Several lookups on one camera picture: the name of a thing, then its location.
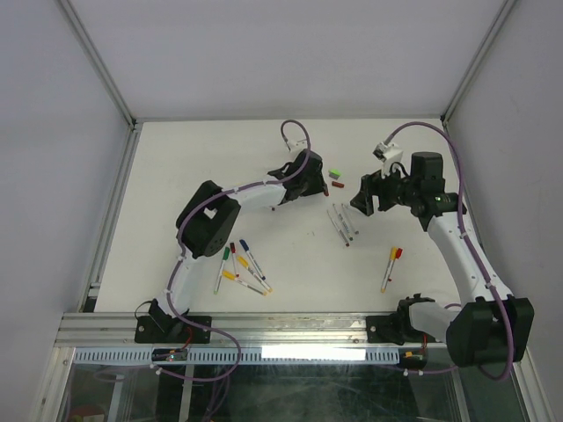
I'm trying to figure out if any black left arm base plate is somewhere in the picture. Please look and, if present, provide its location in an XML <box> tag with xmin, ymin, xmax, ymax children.
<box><xmin>134</xmin><ymin>316</ymin><xmax>211</xmax><ymax>345</ymax></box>

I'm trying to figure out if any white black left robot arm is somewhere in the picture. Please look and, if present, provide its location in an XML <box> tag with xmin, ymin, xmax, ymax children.
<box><xmin>153</xmin><ymin>149</ymin><xmax>327</xmax><ymax>342</ymax></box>

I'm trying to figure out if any grey cap whiteboard marker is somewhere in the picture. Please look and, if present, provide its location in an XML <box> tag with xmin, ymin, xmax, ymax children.
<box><xmin>340</xmin><ymin>203</ymin><xmax>359</xmax><ymax>235</ymax></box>

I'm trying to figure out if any grey slotted cable duct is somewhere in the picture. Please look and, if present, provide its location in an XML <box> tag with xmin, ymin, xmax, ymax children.
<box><xmin>74</xmin><ymin>345</ymin><xmax>400</xmax><ymax>366</ymax></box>

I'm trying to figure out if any aluminium frame rail front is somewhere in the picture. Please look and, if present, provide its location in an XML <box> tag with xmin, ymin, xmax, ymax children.
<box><xmin>55</xmin><ymin>312</ymin><xmax>390</xmax><ymax>347</ymax></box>

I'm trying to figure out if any yellow cap marker group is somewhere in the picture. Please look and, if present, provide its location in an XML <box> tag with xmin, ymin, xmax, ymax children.
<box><xmin>380</xmin><ymin>246</ymin><xmax>398</xmax><ymax>294</ymax></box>

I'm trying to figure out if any blue cap marker pen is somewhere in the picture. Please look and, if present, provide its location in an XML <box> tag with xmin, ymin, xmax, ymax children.
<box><xmin>239</xmin><ymin>239</ymin><xmax>266</xmax><ymax>280</ymax></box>

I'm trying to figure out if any green cap marker pen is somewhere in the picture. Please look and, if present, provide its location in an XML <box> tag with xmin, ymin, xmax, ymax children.
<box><xmin>213</xmin><ymin>246</ymin><xmax>230</xmax><ymax>295</ymax></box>

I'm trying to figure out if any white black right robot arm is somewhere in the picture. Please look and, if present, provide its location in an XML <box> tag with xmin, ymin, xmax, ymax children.
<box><xmin>350</xmin><ymin>152</ymin><xmax>535</xmax><ymax>367</ymax></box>

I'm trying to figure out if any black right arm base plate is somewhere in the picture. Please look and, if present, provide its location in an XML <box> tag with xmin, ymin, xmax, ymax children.
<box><xmin>365</xmin><ymin>313</ymin><xmax>438</xmax><ymax>346</ymax></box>

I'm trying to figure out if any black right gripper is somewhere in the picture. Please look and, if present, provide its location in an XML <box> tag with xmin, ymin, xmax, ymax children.
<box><xmin>349</xmin><ymin>159</ymin><xmax>419</xmax><ymax>216</ymax></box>

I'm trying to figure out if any brown cap marker pen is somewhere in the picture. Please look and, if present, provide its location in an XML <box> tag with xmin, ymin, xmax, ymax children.
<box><xmin>333</xmin><ymin>204</ymin><xmax>354</xmax><ymax>242</ymax></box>

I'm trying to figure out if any red cap marker group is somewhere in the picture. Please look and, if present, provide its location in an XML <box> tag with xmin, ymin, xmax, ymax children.
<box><xmin>388</xmin><ymin>248</ymin><xmax>403</xmax><ymax>281</ymax></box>

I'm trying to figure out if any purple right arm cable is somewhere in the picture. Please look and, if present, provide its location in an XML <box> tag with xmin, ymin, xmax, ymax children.
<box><xmin>373</xmin><ymin>121</ymin><xmax>515</xmax><ymax>382</ymax></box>

